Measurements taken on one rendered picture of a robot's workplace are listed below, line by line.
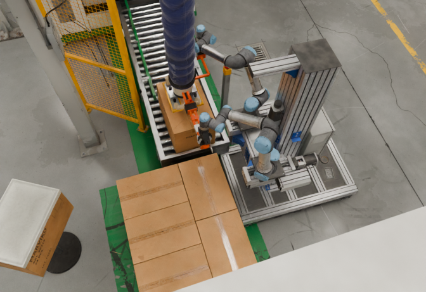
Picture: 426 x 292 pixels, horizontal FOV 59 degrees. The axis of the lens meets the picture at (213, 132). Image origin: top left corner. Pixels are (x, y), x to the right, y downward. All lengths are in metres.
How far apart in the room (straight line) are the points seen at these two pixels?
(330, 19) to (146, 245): 4.15
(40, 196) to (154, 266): 1.08
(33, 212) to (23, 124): 1.94
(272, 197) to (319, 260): 3.41
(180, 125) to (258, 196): 1.13
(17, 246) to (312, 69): 2.39
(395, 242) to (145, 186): 3.13
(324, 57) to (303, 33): 3.14
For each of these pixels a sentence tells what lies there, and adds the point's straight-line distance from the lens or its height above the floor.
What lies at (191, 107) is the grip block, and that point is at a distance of 3.13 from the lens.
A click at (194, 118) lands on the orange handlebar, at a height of 1.22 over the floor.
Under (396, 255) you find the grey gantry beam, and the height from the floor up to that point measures 3.32.
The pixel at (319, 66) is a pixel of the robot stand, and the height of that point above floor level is 2.03.
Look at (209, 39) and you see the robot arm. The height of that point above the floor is 1.52.
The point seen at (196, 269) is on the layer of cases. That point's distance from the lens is 3.31.
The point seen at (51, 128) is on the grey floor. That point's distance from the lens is 4.79.
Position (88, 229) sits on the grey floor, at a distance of 4.12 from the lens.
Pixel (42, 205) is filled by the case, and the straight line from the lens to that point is 3.19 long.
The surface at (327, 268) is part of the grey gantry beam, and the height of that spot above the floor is 3.32.
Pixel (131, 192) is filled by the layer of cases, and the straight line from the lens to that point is 3.56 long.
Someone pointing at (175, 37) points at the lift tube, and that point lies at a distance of 2.71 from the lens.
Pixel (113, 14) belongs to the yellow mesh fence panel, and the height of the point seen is 1.75.
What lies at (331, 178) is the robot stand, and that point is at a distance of 4.15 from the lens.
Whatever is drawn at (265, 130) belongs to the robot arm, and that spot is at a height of 1.67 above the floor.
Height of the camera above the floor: 3.80
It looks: 59 degrees down
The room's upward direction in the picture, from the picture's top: 3 degrees clockwise
